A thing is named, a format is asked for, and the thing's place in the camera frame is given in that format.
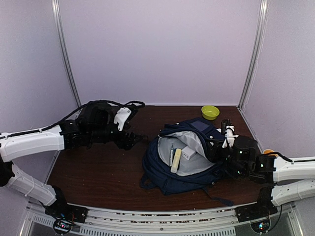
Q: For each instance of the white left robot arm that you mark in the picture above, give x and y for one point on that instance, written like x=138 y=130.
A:
x=99 y=121

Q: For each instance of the lime green bowl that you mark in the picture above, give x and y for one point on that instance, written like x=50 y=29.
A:
x=210 y=112

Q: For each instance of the front aluminium rail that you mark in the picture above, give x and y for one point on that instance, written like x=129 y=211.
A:
x=222 y=221

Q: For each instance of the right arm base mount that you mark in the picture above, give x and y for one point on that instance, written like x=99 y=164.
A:
x=262 y=208

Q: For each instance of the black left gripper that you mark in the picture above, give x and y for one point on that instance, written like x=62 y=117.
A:
x=128 y=143

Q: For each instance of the white power adapter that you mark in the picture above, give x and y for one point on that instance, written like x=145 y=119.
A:
x=188 y=153

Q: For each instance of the left aluminium frame post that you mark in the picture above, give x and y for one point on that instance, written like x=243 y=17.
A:
x=65 y=56

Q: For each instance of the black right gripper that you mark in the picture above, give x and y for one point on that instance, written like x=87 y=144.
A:
x=214 y=151

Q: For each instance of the pale yellow eraser stick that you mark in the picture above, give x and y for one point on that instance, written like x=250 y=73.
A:
x=176 y=160

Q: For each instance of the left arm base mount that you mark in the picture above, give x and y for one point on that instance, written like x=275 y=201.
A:
x=71 y=214

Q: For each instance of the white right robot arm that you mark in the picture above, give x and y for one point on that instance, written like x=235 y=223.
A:
x=287 y=179

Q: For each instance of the navy blue student backpack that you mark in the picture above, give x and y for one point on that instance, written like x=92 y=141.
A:
x=196 y=173

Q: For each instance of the patterned mug orange inside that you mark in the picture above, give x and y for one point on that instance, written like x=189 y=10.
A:
x=269 y=152

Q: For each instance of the white marker pen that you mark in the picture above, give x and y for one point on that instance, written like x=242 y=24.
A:
x=171 y=155

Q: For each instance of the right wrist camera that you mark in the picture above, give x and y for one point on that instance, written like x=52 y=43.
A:
x=228 y=130

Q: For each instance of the right aluminium frame post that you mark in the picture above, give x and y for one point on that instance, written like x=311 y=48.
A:
x=257 y=46

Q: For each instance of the aluminium frame post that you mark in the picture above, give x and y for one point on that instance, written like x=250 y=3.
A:
x=65 y=56
x=257 y=46

